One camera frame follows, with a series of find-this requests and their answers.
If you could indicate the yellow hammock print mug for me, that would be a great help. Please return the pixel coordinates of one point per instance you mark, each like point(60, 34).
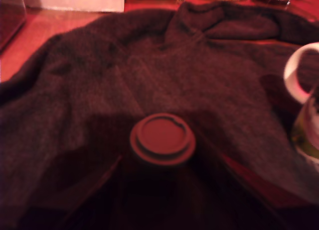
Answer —
point(291, 73)

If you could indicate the white printed cardboard tray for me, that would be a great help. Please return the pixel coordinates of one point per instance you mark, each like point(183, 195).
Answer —
point(74, 2)

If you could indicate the glass jar of coffee beans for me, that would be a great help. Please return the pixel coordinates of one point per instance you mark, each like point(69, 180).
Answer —
point(10, 16)

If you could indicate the dark brown knitted cloth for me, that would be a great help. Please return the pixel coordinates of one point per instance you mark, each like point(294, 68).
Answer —
point(149, 65)

